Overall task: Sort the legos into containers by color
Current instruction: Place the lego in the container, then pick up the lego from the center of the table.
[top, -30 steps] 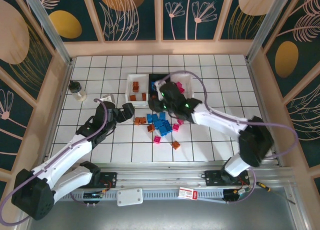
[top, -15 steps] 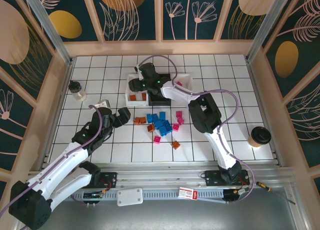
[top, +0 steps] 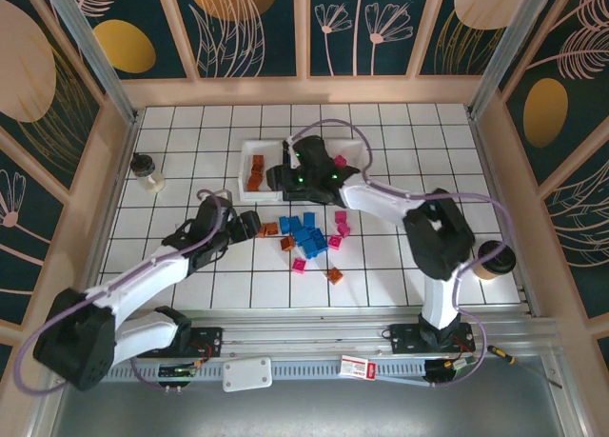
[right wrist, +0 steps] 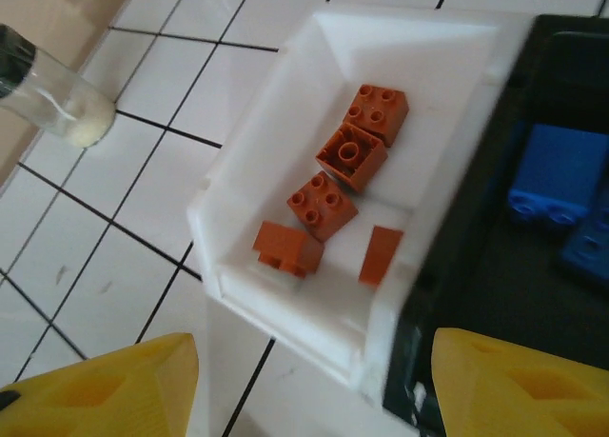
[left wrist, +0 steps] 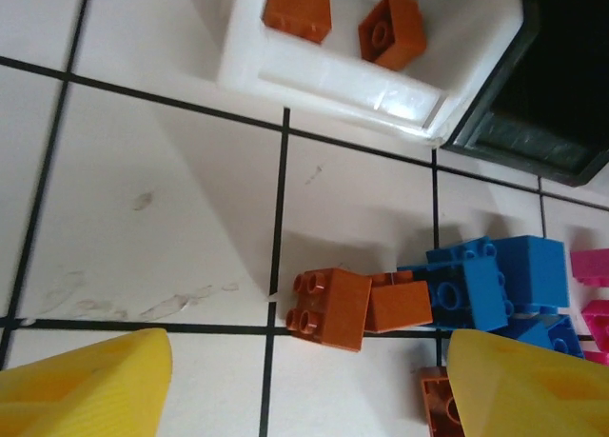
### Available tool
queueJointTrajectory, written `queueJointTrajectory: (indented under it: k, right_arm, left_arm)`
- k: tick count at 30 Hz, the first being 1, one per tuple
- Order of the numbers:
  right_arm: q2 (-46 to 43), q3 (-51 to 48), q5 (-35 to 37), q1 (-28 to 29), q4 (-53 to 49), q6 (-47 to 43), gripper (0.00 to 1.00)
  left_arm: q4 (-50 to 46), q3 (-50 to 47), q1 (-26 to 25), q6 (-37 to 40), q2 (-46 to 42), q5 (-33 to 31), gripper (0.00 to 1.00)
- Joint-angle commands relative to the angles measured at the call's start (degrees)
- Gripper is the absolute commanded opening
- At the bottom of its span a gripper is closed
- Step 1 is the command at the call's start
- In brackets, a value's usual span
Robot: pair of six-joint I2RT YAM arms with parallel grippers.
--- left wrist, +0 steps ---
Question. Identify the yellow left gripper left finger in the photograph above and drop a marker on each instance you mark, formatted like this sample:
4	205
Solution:
81	394

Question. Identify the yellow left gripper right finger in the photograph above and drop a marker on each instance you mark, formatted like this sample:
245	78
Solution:
533	394

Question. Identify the blue lego brick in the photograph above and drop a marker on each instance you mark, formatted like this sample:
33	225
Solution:
561	334
533	270
468	294

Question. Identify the orange lego brick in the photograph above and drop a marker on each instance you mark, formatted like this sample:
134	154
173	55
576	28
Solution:
328	308
397	306
391	32
297	8
438	401

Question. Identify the pink lego brick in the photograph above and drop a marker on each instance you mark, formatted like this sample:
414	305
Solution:
600	357
590	265
597	313

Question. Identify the black plastic bin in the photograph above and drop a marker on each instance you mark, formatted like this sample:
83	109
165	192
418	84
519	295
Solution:
561	51

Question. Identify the white plastic tray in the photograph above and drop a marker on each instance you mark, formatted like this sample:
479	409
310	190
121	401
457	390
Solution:
333	75

